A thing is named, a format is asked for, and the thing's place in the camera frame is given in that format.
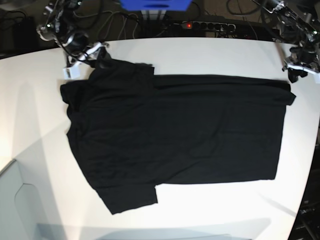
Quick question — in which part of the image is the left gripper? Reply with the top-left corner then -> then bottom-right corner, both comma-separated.
282,44 -> 320,83

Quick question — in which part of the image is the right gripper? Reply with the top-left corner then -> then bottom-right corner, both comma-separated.
63,32 -> 110,67

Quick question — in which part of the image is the black T-shirt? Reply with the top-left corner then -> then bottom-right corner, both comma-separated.
60,58 -> 296,215

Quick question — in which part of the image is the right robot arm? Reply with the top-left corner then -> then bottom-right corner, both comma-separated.
36,0 -> 111,68

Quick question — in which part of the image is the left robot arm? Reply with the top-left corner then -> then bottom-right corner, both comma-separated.
259,0 -> 320,84

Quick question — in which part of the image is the blue box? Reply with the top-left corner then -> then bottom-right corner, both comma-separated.
120,0 -> 192,11

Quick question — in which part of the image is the white power strip red switch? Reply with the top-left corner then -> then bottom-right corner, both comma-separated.
181,21 -> 236,33

